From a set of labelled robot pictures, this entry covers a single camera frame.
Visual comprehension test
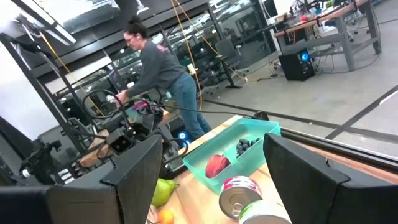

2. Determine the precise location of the red label tin can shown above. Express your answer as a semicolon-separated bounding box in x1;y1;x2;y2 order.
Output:
218;175;263;220

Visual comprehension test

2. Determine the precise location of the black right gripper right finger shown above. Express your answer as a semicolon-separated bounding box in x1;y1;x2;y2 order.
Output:
263;133;398;224

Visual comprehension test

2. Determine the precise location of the dark red apple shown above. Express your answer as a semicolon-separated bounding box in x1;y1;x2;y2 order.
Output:
205;154;231;179

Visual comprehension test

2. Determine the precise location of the black computer with blue light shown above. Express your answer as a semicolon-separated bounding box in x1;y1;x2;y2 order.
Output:
278;48;315;82

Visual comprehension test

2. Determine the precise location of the grey office chair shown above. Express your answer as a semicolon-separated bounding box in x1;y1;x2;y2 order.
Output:
214;39;249;90

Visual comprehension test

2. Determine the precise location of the small orange tangerine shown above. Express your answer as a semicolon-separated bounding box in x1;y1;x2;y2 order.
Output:
157;208;175;224

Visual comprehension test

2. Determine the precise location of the wooden top workbench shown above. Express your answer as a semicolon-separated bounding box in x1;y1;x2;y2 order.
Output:
273;0;382;72

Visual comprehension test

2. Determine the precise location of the dark grape bunch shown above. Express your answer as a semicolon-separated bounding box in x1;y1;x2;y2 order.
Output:
235;138;261;156

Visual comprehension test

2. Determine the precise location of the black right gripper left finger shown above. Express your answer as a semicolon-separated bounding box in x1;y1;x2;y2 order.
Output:
0;134;163;224

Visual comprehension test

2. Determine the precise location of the teal plastic bin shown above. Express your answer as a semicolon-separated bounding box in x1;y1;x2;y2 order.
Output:
182;118;282;195

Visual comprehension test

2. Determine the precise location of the green pear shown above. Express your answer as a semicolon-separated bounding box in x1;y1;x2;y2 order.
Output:
151;178;180;208

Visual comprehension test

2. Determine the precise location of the person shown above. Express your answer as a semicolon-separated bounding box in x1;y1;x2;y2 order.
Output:
116;15;214;142

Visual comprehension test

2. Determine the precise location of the white green label tin can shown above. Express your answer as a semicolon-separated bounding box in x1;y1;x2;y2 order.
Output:
238;199;292;224

